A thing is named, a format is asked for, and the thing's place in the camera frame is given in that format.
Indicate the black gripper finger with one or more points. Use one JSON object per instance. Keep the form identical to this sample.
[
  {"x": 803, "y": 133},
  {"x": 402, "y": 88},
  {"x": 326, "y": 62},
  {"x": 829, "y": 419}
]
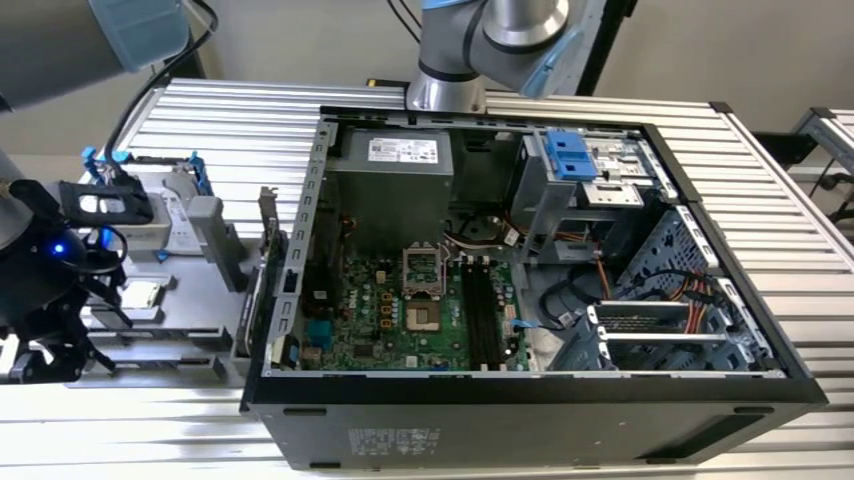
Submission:
[
  {"x": 61, "y": 350},
  {"x": 101, "y": 297}
]

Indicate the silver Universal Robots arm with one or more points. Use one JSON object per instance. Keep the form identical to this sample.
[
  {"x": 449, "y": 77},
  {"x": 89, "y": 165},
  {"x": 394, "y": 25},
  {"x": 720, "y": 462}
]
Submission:
[{"x": 54, "y": 45}]

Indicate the black RAM slot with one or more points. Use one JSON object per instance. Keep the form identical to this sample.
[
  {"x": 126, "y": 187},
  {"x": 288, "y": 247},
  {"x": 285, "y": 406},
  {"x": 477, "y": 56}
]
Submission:
[
  {"x": 490, "y": 315},
  {"x": 481, "y": 315},
  {"x": 498, "y": 315},
  {"x": 472, "y": 315}
]

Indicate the silver CPU chip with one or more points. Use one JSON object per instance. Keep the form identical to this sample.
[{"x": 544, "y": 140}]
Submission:
[{"x": 143, "y": 295}]

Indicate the grey plastic parts rack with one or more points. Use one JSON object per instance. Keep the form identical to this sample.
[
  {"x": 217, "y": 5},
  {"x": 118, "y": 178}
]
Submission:
[{"x": 201, "y": 295}]

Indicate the hard disk in blue carrier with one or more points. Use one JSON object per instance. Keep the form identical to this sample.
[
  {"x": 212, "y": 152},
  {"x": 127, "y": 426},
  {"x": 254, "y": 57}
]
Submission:
[{"x": 183, "y": 230}]

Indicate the green motherboard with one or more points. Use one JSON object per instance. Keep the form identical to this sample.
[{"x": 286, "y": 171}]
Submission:
[{"x": 361, "y": 320}]

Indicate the grey power supply unit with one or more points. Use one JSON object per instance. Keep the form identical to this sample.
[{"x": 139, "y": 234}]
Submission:
[{"x": 394, "y": 200}]

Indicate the CPU socket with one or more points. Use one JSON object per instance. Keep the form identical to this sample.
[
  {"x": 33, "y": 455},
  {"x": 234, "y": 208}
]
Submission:
[{"x": 424, "y": 315}]

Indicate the small yellow black plug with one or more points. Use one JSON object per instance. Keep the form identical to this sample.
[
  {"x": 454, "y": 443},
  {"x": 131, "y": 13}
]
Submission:
[{"x": 373, "y": 81}]

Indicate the black desktop PC case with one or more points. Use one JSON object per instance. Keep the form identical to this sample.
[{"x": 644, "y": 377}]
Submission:
[{"x": 468, "y": 435}]

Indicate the grey metal disk bay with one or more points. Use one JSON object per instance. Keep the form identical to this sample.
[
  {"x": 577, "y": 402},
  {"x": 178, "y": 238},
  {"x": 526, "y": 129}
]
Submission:
[{"x": 641, "y": 317}]

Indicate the black box beside table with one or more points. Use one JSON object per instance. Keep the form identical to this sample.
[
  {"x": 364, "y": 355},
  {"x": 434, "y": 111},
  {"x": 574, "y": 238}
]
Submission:
[{"x": 788, "y": 147}]

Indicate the graphics card with metal bracket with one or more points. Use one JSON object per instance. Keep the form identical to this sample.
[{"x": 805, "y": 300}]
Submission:
[{"x": 270, "y": 250}]

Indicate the black vertical post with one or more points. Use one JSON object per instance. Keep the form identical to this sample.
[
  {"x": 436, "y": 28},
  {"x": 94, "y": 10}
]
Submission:
[
  {"x": 197, "y": 65},
  {"x": 610, "y": 50}
]

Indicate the blue plastic drive bracket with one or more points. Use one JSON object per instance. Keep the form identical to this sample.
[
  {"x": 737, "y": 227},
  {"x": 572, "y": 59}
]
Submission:
[{"x": 568, "y": 155}]

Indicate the aluminium neighbouring table frame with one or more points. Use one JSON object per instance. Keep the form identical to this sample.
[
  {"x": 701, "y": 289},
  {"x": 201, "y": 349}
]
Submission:
[{"x": 824, "y": 122}]

